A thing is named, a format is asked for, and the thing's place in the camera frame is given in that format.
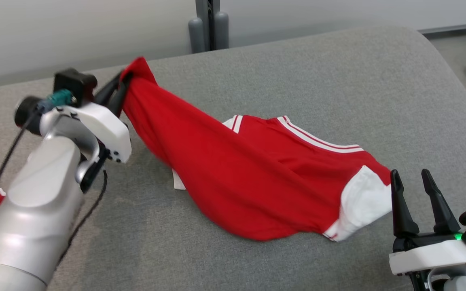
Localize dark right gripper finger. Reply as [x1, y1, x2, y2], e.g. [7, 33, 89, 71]
[421, 169, 461, 235]
[390, 169, 420, 239]

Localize red shirt with white sleeves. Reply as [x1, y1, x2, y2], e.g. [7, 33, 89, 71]
[120, 57, 393, 242]

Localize left braided black cable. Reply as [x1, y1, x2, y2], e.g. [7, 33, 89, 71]
[55, 169, 108, 269]

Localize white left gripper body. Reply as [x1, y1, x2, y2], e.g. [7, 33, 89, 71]
[14, 96, 133, 164]

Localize left black cable teal plug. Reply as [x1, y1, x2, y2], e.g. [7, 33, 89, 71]
[0, 90, 76, 222]

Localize grey partition post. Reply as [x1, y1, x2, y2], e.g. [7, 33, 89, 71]
[188, 0, 229, 54]

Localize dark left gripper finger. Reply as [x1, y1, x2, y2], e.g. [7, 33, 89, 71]
[94, 72, 125, 107]
[107, 79, 132, 118]

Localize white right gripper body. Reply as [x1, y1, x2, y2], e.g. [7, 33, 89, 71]
[389, 232, 466, 276]

